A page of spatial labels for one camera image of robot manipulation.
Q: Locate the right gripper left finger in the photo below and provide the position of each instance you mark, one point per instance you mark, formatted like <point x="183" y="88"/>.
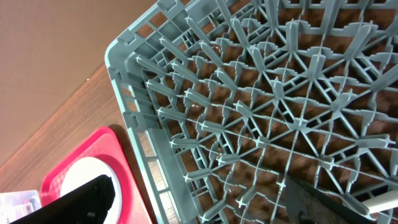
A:
<point x="88" y="204"/>

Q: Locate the clear plastic bin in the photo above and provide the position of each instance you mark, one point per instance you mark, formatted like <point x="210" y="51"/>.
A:
<point x="15" y="205"/>

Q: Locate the grey dishwasher rack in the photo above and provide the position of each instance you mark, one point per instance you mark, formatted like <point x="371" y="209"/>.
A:
<point x="224" y="100"/>

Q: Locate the red serving tray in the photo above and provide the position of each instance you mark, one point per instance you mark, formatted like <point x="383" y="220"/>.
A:
<point x="104" y="145"/>

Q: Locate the yellow plastic cup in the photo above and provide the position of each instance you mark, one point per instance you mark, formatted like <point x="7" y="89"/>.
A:
<point x="382" y="202"/>

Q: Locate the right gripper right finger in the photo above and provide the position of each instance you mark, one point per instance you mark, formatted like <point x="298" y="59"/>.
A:
<point x="305" y="204"/>

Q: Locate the light blue plate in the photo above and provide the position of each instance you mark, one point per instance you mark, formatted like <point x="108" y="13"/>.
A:
<point x="85" y="170"/>

